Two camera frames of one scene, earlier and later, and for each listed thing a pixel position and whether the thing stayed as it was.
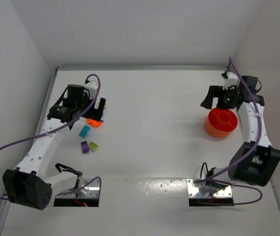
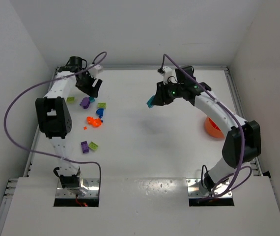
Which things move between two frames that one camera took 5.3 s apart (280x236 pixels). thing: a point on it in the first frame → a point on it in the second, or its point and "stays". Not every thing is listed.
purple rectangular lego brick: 85,147 stays
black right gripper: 217,93 → 161,93
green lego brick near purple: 93,146 stays
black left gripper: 100,108 → 86,82
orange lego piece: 94,123 stays
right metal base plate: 193,191 stays
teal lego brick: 84,131 → 149,102
